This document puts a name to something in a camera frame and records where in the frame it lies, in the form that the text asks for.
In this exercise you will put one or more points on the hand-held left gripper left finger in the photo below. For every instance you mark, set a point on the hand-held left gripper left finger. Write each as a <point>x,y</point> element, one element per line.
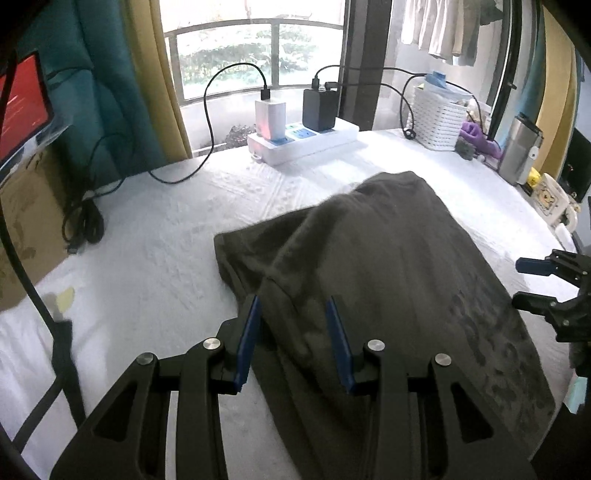
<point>247,341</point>

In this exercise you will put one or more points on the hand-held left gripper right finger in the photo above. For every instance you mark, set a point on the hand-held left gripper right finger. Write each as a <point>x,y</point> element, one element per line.
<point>339,346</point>

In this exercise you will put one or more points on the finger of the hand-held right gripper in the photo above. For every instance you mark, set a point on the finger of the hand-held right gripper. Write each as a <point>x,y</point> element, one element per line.
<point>531,301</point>
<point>531,265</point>

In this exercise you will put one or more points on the dark grey t-shirt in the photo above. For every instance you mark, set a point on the dark grey t-shirt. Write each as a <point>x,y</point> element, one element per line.
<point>392,258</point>

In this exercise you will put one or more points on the dark hanging clothes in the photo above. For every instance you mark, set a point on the dark hanging clothes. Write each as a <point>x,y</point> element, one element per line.
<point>471,32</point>

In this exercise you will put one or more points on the pale pink hanging clothes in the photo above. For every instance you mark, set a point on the pale pink hanging clothes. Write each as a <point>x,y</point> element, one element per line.
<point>431,27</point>

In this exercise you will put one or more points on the white cartoon mug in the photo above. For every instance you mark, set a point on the white cartoon mug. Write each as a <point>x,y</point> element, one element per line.
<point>549,201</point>

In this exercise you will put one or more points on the yellow small item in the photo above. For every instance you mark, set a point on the yellow small item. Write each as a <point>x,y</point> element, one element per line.
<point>534,177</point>

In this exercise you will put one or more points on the black box-shaped device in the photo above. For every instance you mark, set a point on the black box-shaped device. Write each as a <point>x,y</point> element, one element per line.
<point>577,166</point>

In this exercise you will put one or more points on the steel tumbler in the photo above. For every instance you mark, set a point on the steel tumbler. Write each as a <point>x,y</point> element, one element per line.
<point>517,147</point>

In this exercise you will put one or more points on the small grey-green object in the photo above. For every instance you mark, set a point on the small grey-green object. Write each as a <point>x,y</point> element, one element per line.
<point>464,148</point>

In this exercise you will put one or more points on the purple cloth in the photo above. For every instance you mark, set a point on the purple cloth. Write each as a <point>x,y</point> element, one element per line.
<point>480,138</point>

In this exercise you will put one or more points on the white woven basket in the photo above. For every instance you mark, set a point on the white woven basket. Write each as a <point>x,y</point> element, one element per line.
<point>438,124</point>

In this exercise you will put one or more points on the wide yellow curtain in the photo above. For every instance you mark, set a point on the wide yellow curtain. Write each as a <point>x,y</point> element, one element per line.
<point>556,92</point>

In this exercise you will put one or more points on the pale yellow tag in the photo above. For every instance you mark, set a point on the pale yellow tag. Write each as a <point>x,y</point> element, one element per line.
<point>65,300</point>

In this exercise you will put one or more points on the white power strip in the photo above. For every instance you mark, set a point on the white power strip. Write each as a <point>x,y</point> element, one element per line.
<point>304,143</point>

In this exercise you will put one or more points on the blue-lidded container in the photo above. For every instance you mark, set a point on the blue-lidded container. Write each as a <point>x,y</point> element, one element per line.
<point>436,82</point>

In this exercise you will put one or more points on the white charger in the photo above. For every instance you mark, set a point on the white charger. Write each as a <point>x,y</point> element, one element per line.
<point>270,117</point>

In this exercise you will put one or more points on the black charger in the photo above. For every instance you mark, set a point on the black charger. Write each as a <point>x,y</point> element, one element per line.
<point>319,110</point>

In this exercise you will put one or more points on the cardboard box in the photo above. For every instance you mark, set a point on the cardboard box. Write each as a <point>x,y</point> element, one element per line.
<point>27,221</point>

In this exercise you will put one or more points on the clear tablet stand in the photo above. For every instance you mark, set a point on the clear tablet stand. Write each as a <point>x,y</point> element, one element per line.
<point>51,136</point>

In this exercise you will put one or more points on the narrow yellow curtain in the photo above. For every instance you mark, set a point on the narrow yellow curtain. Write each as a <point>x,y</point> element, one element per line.
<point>157,69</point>

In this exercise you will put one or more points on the teal curtain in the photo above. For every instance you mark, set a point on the teal curtain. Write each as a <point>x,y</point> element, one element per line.
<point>101,69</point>

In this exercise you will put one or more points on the balcony railing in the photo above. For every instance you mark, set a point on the balcony railing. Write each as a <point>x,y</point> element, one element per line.
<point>221,27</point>

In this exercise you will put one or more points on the tablet with red screen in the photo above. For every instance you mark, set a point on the tablet with red screen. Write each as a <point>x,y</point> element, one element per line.
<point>21,106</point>

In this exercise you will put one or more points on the black door frame bar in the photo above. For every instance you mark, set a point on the black door frame bar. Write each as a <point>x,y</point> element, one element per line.
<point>505,60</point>

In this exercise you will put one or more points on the dark window post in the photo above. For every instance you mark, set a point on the dark window post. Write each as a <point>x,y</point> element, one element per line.
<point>364,46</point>

